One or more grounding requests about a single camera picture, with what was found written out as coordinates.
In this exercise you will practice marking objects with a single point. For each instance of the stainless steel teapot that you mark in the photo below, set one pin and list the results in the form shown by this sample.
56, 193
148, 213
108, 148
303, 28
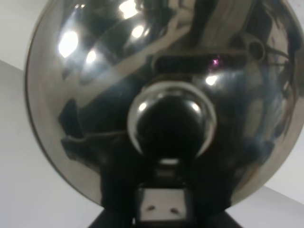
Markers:
166, 112

